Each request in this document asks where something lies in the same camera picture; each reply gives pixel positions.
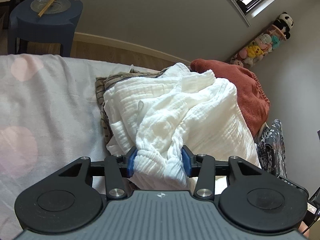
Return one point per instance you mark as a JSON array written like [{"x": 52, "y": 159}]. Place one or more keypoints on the white crinkled muslin garment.
[{"x": 199, "y": 111}]

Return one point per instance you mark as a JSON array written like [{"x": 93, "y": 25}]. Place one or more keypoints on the wooden chopstick pair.
[{"x": 45, "y": 8}]

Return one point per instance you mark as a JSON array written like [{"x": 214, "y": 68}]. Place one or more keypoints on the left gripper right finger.
[{"x": 202, "y": 167}]

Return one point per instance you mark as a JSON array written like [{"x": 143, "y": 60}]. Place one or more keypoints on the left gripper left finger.
[{"x": 118, "y": 169}]

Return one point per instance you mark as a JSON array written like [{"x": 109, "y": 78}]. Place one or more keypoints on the dark floral folded garment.
[{"x": 271, "y": 149}]

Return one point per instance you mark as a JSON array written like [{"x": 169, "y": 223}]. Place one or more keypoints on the person right hand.
[{"x": 304, "y": 230}]

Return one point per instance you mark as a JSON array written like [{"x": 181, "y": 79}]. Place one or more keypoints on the plush toy hanging column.
[{"x": 266, "y": 42}]

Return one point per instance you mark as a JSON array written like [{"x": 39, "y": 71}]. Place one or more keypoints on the rust red folded garment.
[{"x": 252, "y": 101}]

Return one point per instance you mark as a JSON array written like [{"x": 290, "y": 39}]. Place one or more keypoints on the dark blue side stool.
[{"x": 26, "y": 26}]

